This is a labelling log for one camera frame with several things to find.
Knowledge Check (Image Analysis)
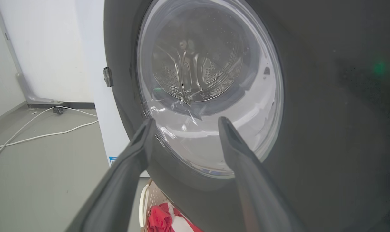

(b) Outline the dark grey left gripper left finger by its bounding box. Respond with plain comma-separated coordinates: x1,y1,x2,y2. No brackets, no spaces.
65,117,156,232

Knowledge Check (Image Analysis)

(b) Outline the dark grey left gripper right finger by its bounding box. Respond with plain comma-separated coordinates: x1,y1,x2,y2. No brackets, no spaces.
218,116,307,232

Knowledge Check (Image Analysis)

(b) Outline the dark grey washing machine door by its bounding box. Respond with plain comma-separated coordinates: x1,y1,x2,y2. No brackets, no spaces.
103,0,390,232

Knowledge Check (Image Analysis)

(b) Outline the white washing machine body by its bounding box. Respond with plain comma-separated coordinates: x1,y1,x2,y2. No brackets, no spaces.
75,0,150,178

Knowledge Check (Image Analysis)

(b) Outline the white laundry basket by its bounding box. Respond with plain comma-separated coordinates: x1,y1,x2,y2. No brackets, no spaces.
139,180,170,232

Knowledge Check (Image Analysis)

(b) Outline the red cloth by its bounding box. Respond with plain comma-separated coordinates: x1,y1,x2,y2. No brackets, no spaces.
148,203,202,232

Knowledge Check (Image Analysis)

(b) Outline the white cloth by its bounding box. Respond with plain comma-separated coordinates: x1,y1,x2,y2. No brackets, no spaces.
168,203,195,232

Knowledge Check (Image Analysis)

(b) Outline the grey metal stand leg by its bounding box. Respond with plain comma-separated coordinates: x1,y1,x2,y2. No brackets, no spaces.
0,0,64,109

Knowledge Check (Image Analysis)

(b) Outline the white floor cable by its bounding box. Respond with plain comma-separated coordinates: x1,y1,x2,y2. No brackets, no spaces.
0,106,99,150

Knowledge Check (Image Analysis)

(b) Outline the grey floor cable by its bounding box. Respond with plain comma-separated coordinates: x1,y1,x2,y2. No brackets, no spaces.
0,108,50,168

